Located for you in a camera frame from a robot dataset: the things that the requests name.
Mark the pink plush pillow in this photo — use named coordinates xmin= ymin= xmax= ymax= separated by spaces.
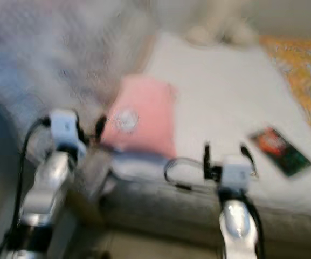
xmin=101 ymin=74 xmax=177 ymax=160

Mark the yellow orange cartoon blanket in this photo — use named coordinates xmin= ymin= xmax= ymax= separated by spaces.
xmin=260 ymin=35 xmax=311 ymax=135

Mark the dark red green book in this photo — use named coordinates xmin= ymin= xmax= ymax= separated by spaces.
xmin=250 ymin=127 xmax=311 ymax=178

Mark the white quilted mattress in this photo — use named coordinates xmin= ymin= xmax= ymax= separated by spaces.
xmin=47 ymin=32 xmax=311 ymax=254

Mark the beige floral print pillow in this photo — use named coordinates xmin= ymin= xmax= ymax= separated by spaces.
xmin=0 ymin=0 xmax=150 ymax=130

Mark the white plush toy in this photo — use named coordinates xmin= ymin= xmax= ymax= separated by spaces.
xmin=182 ymin=0 xmax=258 ymax=48

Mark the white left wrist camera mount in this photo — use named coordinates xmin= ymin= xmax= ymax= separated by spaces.
xmin=49 ymin=109 xmax=80 ymax=151

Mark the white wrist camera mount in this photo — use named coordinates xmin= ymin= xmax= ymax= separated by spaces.
xmin=220 ymin=155 xmax=253 ymax=192
xmin=49 ymin=109 xmax=80 ymax=151

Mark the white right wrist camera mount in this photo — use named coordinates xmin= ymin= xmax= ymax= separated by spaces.
xmin=220 ymin=155 xmax=253 ymax=192

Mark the black looped right gripper cable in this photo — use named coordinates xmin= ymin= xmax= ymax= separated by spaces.
xmin=163 ymin=158 xmax=207 ymax=194

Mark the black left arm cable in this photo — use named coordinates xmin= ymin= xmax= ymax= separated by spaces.
xmin=10 ymin=118 xmax=52 ymax=249

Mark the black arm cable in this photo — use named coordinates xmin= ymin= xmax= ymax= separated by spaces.
xmin=10 ymin=118 xmax=52 ymax=249
xmin=247 ymin=194 xmax=266 ymax=259

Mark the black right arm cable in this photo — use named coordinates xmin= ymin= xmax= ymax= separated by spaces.
xmin=247 ymin=194 xmax=266 ymax=259

